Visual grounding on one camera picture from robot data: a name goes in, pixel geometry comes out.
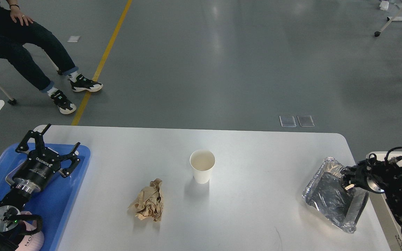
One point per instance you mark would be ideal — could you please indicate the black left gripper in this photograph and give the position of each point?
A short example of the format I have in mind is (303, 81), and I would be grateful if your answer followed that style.
(37, 169)

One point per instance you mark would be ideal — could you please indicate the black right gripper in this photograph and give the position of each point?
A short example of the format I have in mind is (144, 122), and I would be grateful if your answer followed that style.
(360, 176)

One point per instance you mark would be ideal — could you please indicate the aluminium foil tray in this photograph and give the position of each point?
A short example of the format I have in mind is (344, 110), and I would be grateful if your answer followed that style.
(325, 193)

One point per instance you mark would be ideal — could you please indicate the pink ribbed mug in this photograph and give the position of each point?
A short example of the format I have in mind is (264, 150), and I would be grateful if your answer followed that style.
(30, 242)

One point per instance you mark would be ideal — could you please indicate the white paper cup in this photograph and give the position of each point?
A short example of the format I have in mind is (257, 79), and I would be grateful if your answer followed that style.
(202, 162)

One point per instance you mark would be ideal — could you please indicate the stainless steel rectangular tray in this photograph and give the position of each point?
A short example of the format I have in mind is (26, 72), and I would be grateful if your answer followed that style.
(13, 178)

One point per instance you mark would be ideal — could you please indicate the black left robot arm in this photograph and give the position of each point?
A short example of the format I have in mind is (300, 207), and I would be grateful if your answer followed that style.
(19, 228)

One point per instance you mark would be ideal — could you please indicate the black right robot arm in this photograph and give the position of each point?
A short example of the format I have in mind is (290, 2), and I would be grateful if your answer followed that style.
(380, 177)

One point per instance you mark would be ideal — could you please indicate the blue plastic tray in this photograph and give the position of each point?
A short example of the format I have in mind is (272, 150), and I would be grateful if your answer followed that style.
(56, 201)

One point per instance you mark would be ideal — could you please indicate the white plastic bin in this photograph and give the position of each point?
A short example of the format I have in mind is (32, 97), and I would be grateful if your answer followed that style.
(391, 229)

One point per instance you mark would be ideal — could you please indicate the clear floor plate right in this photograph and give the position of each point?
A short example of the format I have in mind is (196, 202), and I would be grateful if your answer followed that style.
(305, 121)

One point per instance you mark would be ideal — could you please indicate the clear floor plate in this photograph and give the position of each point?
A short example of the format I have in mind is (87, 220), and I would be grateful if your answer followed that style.
(287, 121)
(305, 121)

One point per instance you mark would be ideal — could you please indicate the clear floor plate left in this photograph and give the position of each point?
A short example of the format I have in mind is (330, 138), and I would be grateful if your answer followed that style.
(287, 121)

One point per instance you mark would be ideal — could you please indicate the crumpled brown paper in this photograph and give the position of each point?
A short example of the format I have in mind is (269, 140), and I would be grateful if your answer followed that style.
(149, 202)

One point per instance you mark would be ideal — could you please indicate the seated person in jeans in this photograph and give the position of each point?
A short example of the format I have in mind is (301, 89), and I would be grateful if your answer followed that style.
(18, 29)

